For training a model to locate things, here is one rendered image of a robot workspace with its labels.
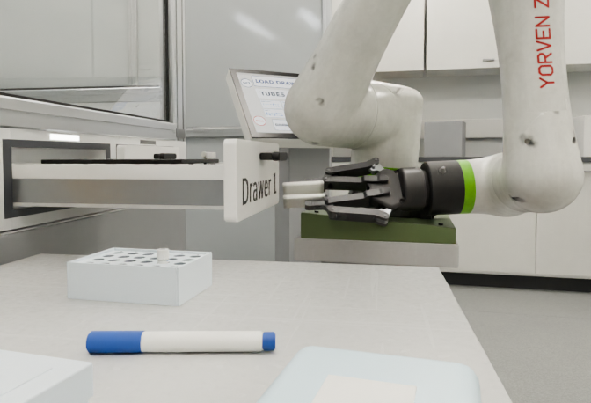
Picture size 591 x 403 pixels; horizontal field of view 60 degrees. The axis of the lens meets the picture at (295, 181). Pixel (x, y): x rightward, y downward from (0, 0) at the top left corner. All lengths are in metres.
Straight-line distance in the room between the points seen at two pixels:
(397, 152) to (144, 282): 0.57
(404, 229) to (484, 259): 2.88
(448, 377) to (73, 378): 0.17
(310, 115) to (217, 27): 1.83
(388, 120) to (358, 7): 0.22
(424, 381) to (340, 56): 0.64
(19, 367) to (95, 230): 0.77
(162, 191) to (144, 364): 0.37
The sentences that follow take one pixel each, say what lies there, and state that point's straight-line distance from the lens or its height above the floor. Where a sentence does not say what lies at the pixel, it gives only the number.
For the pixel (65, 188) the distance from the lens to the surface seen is 0.79.
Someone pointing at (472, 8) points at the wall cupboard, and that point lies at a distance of 4.17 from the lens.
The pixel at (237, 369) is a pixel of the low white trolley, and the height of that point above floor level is 0.76.
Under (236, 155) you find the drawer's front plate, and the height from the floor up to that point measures 0.91.
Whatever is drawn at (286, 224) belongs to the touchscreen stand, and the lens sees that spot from 1.76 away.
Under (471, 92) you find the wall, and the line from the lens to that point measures 4.41.
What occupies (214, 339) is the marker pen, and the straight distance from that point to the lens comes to 0.40.
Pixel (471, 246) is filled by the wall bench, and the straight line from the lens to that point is 3.73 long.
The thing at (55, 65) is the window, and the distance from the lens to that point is 0.97.
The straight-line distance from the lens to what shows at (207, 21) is 2.68.
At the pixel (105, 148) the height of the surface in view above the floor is 0.92.
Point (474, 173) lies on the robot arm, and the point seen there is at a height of 0.88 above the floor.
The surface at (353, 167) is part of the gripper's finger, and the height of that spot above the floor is 0.89.
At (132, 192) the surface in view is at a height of 0.86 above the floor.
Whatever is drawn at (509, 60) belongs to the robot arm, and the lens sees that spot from 0.82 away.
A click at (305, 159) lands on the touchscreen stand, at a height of 0.89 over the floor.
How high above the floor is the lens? 0.91
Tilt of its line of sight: 3 degrees down
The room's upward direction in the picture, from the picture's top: straight up
